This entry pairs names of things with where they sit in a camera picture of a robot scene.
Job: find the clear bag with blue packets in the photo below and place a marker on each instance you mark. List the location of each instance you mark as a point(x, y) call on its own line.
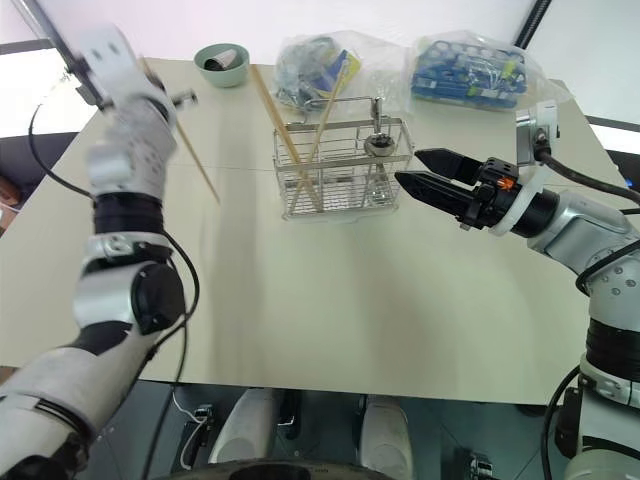
point(310, 75)

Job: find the small white dark cup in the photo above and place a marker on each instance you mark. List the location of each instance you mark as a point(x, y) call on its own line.
point(220, 61)

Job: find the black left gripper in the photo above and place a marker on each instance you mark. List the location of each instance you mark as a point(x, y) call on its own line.
point(161, 95)

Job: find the white rounded shell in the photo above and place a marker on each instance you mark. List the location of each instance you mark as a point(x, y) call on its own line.
point(385, 435)
point(245, 430)

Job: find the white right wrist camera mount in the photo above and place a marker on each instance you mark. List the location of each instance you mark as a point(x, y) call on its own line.
point(546, 114)

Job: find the grey metal frame bar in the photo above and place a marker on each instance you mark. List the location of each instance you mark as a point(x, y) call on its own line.
point(55, 37)

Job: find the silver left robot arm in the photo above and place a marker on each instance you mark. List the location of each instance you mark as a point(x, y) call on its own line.
point(50, 390)

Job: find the metal caster foot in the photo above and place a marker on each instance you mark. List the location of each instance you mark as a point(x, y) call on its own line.
point(200, 430)
point(480, 466)

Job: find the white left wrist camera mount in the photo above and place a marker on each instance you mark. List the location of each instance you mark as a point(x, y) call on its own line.
point(102, 60)

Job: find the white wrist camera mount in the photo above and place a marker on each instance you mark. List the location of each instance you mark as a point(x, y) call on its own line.
point(102, 60)
point(546, 114)

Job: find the bystander person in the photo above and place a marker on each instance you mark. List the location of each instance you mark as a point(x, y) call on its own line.
point(7, 196)

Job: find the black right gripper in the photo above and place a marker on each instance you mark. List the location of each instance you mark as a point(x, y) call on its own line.
point(492, 195)

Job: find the green ceramic bowl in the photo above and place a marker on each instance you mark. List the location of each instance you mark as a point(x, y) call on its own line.
point(222, 77)

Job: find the black diagonal frame bar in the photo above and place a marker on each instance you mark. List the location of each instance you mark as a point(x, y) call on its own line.
point(531, 21)

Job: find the clear bag with blue tray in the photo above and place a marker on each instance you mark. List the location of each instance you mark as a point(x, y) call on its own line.
point(470, 75)

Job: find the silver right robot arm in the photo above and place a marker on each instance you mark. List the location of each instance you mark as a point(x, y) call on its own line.
point(575, 230)

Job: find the wooden chopstick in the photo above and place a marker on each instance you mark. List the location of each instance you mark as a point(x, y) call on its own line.
point(273, 111)
point(329, 115)
point(201, 167)

